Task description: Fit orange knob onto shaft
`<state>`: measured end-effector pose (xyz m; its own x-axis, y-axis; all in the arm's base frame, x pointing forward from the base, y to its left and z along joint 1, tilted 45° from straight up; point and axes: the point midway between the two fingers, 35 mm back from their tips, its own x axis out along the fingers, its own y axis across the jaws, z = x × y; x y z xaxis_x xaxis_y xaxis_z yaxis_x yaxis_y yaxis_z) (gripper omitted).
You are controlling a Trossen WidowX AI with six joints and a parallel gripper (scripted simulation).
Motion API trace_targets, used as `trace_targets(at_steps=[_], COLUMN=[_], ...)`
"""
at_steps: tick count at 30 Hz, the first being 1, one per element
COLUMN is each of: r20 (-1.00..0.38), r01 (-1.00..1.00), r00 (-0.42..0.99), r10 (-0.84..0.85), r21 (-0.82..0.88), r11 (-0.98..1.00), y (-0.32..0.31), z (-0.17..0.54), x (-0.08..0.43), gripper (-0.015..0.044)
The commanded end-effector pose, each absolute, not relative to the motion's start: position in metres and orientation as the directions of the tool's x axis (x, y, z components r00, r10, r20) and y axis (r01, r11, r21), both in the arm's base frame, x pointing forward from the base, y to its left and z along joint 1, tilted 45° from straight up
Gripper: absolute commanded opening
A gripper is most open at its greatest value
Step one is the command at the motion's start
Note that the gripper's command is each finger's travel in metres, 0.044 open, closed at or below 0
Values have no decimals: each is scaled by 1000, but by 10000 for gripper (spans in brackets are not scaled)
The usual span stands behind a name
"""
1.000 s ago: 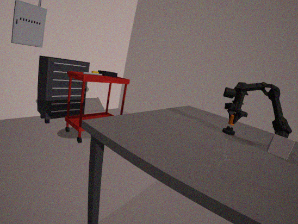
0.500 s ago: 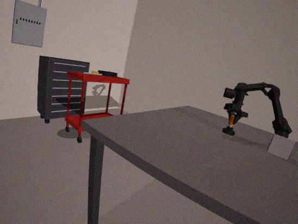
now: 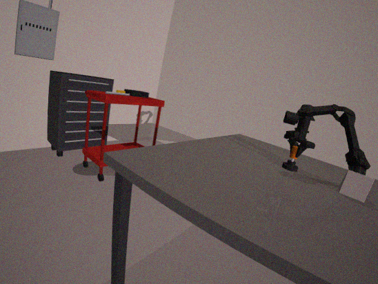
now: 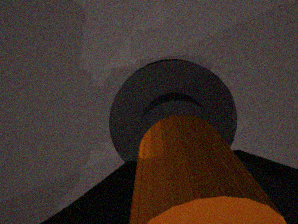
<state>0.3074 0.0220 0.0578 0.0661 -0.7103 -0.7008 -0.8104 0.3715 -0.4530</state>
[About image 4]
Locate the orange knob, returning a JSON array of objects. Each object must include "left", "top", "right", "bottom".
[{"left": 129, "top": 115, "right": 286, "bottom": 224}]

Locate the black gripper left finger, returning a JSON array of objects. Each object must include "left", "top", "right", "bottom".
[{"left": 43, "top": 161, "right": 136, "bottom": 224}]

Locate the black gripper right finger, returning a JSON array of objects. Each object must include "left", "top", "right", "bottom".
[{"left": 233, "top": 149, "right": 298, "bottom": 224}]

